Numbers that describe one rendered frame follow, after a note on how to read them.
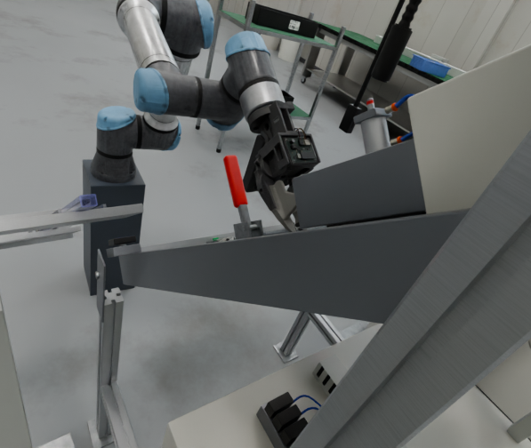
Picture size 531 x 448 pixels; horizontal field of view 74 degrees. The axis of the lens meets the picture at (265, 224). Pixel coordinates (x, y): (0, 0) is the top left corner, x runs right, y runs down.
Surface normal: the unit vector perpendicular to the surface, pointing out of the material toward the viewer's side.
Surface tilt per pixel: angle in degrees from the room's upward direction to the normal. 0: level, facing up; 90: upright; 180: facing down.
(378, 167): 90
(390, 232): 90
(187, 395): 0
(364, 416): 90
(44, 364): 0
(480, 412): 0
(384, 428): 90
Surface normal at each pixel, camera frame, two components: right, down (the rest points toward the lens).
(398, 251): -0.81, 0.13
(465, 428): 0.28, -0.78
